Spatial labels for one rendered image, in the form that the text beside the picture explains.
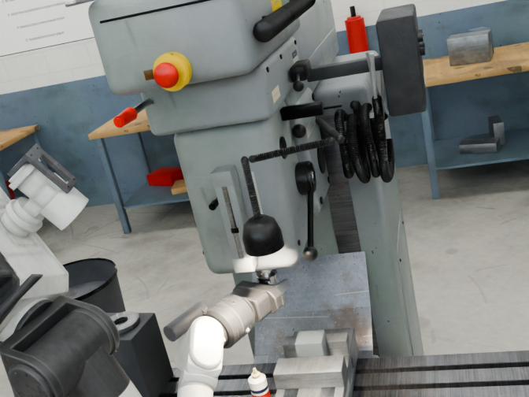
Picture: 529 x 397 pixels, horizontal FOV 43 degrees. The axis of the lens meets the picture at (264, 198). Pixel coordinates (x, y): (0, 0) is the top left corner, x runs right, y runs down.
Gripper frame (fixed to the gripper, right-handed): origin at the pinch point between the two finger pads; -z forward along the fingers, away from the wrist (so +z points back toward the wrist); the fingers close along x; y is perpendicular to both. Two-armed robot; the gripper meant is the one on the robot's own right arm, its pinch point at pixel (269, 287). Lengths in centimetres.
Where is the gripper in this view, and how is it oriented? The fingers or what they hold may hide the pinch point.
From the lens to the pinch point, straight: 147.0
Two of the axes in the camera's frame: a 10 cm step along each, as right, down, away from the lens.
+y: 2.0, 9.2, 3.3
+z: -6.0, 3.9, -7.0
